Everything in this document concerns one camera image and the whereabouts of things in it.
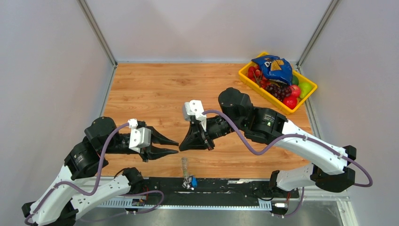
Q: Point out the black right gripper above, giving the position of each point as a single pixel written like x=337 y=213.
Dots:
x=197 y=138

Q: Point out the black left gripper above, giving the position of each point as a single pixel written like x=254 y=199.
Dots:
x=153 y=153

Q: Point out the metal key organizer ring plate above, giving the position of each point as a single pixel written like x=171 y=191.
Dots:
x=186 y=174

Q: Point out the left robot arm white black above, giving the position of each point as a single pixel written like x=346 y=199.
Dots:
x=77 y=189

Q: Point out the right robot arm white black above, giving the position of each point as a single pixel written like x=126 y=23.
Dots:
x=328 y=167

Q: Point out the yellow plastic bin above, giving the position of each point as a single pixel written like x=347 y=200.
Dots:
x=296 y=79

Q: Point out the red cherries bunch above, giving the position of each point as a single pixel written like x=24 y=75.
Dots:
x=254 y=74

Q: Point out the purple grape bunch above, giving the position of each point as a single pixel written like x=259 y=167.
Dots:
x=279 y=92

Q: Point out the red apple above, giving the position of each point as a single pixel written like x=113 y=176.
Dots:
x=290 y=102

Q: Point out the blue chips bag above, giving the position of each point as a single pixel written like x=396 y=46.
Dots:
x=275 y=68

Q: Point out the red peach fruit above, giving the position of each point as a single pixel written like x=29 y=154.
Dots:
x=295 y=91

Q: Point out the green apple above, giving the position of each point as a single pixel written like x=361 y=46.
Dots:
x=305 y=88

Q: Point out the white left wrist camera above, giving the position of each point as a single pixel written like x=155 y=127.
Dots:
x=140 y=135

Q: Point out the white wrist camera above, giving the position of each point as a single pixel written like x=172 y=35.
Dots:
x=140 y=135
x=195 y=108

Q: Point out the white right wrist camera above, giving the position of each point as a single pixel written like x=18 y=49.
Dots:
x=195 y=108

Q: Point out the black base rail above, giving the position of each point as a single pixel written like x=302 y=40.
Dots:
x=210 y=194

